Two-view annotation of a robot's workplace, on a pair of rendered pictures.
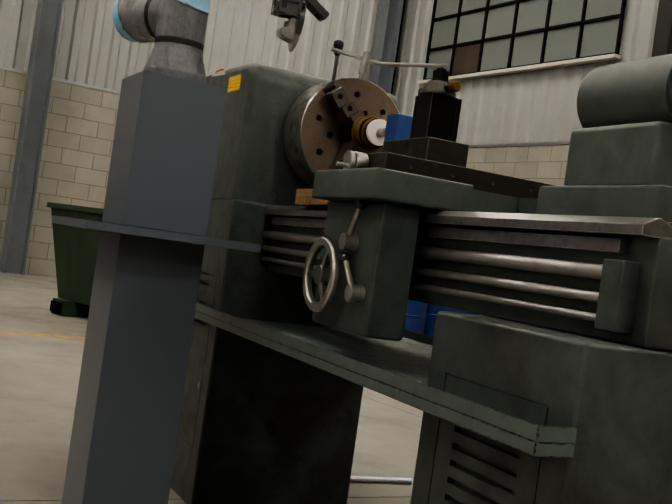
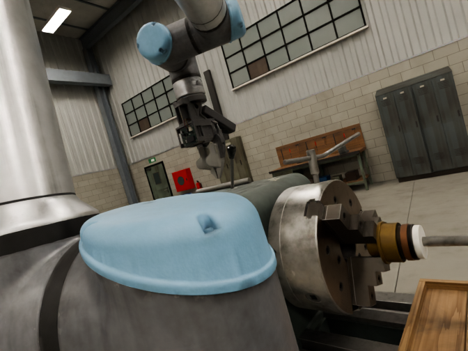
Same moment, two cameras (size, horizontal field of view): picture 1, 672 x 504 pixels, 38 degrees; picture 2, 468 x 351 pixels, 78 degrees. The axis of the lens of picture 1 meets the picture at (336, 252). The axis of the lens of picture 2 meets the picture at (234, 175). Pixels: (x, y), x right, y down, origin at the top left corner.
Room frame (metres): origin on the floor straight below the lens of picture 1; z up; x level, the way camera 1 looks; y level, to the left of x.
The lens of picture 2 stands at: (2.10, 0.47, 1.34)
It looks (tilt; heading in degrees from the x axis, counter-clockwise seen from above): 2 degrees down; 337
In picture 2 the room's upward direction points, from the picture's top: 16 degrees counter-clockwise
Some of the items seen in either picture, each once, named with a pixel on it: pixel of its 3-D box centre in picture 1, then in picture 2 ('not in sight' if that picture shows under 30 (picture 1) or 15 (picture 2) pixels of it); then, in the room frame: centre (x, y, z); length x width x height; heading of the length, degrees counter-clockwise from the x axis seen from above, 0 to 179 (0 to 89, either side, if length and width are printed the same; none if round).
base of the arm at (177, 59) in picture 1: (176, 62); not in sight; (2.30, 0.44, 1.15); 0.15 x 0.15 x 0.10
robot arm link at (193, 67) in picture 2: not in sight; (180, 60); (2.80, 0.23, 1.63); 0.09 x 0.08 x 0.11; 142
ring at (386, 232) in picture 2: (369, 133); (392, 242); (2.56, -0.04, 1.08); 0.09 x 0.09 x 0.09; 25
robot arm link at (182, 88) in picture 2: not in sight; (190, 90); (2.80, 0.22, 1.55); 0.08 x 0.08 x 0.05
